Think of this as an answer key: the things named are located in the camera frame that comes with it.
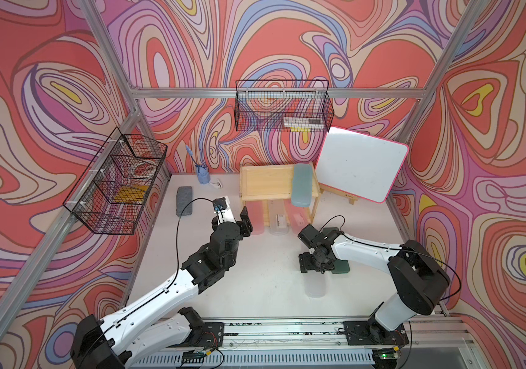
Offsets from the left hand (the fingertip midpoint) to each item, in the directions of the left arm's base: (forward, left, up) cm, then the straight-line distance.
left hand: (241, 209), depth 73 cm
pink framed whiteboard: (+30, -49, -8) cm, 59 cm away
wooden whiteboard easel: (+29, -36, -21) cm, 51 cm away
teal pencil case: (+15, -22, -5) cm, 27 cm away
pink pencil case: (+15, -4, -24) cm, 28 cm away
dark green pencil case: (-11, -35, -19) cm, 41 cm away
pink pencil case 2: (+13, -23, -22) cm, 35 cm away
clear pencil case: (+13, -13, -23) cm, 29 cm away
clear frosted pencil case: (-15, -26, -27) cm, 40 cm away
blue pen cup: (+36, +23, -20) cm, 47 cm away
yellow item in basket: (+3, +35, +4) cm, 35 cm away
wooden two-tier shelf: (+17, -11, -5) cm, 21 cm away
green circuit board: (-36, +14, -28) cm, 48 cm away
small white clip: (+34, +16, -25) cm, 45 cm away
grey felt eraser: (+26, +31, -24) cm, 47 cm away
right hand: (-10, -27, -27) cm, 40 cm away
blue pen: (+47, +30, -15) cm, 58 cm away
